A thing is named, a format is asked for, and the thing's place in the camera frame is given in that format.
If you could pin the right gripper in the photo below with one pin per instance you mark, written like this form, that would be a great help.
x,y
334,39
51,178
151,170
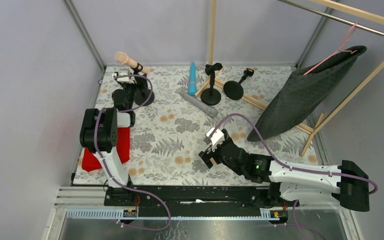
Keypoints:
x,y
214,154

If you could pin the beige microphone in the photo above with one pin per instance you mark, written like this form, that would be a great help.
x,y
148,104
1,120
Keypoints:
x,y
123,59

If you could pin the grey microphone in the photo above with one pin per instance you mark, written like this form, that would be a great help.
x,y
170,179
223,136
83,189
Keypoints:
x,y
209,110

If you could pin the blue microphone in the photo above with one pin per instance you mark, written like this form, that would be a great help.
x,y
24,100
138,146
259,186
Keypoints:
x,y
192,87

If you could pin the black mic stand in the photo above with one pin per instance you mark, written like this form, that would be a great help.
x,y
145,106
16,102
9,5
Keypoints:
x,y
143,95
233,89
211,96

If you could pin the pink wire hanger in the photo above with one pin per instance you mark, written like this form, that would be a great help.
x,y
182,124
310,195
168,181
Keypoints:
x,y
344,40

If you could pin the dark dotted hanging cloth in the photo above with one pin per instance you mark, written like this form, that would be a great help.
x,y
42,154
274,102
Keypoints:
x,y
303,91

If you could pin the black mic stand tipped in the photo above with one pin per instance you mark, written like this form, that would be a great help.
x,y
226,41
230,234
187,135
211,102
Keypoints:
x,y
233,89

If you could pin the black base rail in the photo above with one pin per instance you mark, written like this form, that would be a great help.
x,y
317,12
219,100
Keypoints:
x,y
196,201

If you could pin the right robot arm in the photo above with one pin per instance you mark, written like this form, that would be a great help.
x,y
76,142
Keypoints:
x,y
347,183

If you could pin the red folded shirt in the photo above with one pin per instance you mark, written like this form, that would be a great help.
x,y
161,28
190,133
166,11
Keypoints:
x,y
90,162

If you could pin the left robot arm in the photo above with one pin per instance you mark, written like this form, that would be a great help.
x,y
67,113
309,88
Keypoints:
x,y
99,132

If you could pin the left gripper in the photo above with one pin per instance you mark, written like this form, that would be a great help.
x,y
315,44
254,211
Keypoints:
x,y
131,81

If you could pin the floral table mat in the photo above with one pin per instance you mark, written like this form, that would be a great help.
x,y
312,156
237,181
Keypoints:
x,y
168,135

